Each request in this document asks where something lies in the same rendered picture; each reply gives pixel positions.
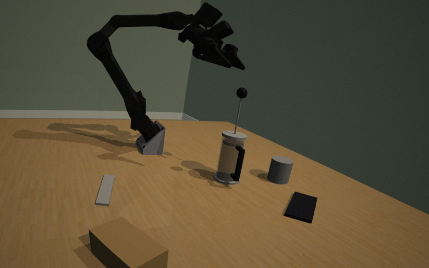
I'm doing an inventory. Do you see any tan rectangular box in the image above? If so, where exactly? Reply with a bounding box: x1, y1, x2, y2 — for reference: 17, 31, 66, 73
89, 217, 169, 268

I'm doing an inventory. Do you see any french press coffee maker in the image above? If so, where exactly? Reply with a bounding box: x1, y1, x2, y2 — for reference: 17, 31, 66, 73
213, 87, 247, 185

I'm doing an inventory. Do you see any dark grey cylinder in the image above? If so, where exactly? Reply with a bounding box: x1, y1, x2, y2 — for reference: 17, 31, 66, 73
267, 156, 294, 184

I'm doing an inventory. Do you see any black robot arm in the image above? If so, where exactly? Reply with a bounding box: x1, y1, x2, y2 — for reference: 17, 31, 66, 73
87, 2, 234, 142

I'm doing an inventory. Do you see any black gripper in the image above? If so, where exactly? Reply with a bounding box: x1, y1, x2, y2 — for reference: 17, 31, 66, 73
192, 30, 245, 70

